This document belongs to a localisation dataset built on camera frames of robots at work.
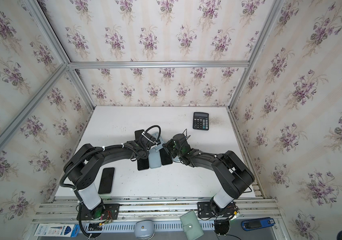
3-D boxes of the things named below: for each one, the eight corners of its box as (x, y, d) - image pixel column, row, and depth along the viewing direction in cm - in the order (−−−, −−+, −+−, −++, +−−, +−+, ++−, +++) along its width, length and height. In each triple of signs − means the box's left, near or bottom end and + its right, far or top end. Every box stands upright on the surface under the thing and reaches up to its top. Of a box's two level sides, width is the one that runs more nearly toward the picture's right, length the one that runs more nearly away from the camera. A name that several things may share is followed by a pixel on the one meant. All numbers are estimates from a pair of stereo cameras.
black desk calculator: (192, 129, 109) (193, 126, 107) (193, 113, 119) (193, 111, 117) (208, 130, 108) (209, 128, 106) (207, 115, 118) (208, 112, 116)
